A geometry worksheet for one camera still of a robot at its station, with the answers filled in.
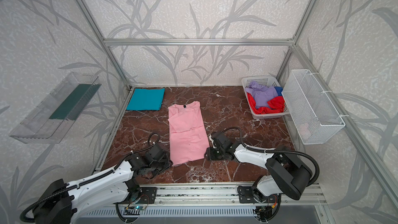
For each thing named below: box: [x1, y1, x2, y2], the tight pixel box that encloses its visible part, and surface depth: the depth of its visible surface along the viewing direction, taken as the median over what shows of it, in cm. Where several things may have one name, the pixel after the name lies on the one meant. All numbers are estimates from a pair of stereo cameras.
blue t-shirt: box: [274, 86, 283, 96], surface depth 109 cm
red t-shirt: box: [246, 92, 286, 115], surface depth 99 cm
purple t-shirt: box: [244, 80, 279, 109], surface depth 108 cm
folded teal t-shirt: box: [126, 88, 166, 111], surface depth 117 cm
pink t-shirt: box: [167, 101, 210, 167], surface depth 96 cm
